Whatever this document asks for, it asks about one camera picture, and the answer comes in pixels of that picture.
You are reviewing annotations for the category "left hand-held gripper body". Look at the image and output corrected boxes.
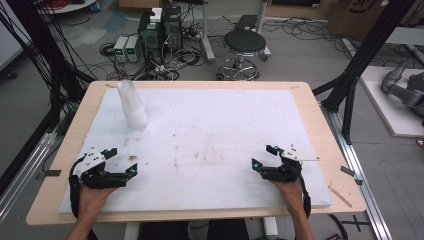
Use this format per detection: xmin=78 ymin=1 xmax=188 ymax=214
xmin=71 ymin=148 xmax=131 ymax=190

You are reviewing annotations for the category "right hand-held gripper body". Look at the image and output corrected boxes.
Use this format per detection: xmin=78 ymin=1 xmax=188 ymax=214
xmin=259 ymin=144 xmax=320 ymax=183

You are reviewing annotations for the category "stack of clear plastic cups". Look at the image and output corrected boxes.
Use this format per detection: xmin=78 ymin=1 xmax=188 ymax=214
xmin=116 ymin=79 xmax=149 ymax=131

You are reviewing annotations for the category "person's left hand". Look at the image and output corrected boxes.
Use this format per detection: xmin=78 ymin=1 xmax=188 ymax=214
xmin=78 ymin=184 xmax=118 ymax=218

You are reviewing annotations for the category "person's right hand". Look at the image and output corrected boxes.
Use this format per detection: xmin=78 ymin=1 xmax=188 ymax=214
xmin=270 ymin=179 xmax=306 ymax=215

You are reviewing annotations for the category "wooden table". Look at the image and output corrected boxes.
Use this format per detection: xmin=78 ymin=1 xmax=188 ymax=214
xmin=25 ymin=80 xmax=368 ymax=227

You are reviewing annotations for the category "white table leg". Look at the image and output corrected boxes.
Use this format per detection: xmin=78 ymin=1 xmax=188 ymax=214
xmin=123 ymin=221 xmax=142 ymax=240
xmin=262 ymin=217 xmax=280 ymax=240

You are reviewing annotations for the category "white foam mat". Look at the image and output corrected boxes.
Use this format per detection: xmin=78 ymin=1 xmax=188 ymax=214
xmin=58 ymin=87 xmax=334 ymax=215

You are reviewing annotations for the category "thin wooden stick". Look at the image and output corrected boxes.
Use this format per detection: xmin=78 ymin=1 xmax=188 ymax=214
xmin=327 ymin=184 xmax=353 ymax=209

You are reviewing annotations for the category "grey tape strip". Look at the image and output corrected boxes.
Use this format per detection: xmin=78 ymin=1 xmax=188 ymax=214
xmin=340 ymin=165 xmax=364 ymax=186

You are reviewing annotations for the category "person's left leg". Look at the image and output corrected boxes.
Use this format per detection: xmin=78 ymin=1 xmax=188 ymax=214
xmin=137 ymin=221 xmax=192 ymax=240

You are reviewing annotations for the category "person's leg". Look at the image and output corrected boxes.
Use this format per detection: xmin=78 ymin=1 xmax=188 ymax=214
xmin=137 ymin=221 xmax=192 ymax=240
xmin=206 ymin=218 xmax=251 ymax=240

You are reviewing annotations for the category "person's right leg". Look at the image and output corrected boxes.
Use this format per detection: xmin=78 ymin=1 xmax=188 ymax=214
xmin=206 ymin=218 xmax=251 ymax=240

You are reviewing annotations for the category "grey power supply unit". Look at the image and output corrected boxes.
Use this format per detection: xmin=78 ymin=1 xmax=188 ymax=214
xmin=113 ymin=35 xmax=130 ymax=63
xmin=125 ymin=35 xmax=141 ymax=64

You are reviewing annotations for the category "black round stool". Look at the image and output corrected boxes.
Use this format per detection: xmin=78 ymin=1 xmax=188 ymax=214
xmin=217 ymin=29 xmax=268 ymax=81

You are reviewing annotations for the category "white stand leg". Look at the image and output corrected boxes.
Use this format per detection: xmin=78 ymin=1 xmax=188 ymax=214
xmin=254 ymin=0 xmax=272 ymax=62
xmin=199 ymin=0 xmax=217 ymax=65

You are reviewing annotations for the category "white platform board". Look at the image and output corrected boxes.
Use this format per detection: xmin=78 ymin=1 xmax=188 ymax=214
xmin=359 ymin=65 xmax=424 ymax=139

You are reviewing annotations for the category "black computer tower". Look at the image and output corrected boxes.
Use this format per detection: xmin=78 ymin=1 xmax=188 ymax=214
xmin=137 ymin=11 xmax=165 ymax=65
xmin=162 ymin=6 xmax=184 ymax=52

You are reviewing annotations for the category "black flat device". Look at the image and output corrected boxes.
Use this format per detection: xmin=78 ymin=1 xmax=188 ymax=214
xmin=234 ymin=14 xmax=260 ymax=31

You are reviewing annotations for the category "small white box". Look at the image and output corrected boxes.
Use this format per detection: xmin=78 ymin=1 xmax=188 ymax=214
xmin=149 ymin=7 xmax=164 ymax=24

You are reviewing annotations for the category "cardboard box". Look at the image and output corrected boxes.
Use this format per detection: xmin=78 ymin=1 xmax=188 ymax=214
xmin=327 ymin=0 xmax=424 ymax=42

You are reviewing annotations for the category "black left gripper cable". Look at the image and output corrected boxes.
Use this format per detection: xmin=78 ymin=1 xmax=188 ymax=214
xmin=68 ymin=155 xmax=88 ymax=219

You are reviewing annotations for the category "aluminium floor rail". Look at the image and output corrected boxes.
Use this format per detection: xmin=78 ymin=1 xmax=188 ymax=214
xmin=320 ymin=102 xmax=394 ymax=240
xmin=0 ymin=130 xmax=58 ymax=224

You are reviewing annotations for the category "tangle of floor cables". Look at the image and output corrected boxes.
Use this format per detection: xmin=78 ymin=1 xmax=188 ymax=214
xmin=99 ymin=31 xmax=205 ymax=82

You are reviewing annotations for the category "black frame with cable bundle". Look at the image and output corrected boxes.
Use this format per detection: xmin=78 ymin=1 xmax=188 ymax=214
xmin=0 ymin=0 xmax=97 ymax=198

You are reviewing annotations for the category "black metal frame post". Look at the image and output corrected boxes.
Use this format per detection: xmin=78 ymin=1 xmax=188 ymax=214
xmin=312 ymin=0 xmax=418 ymax=145

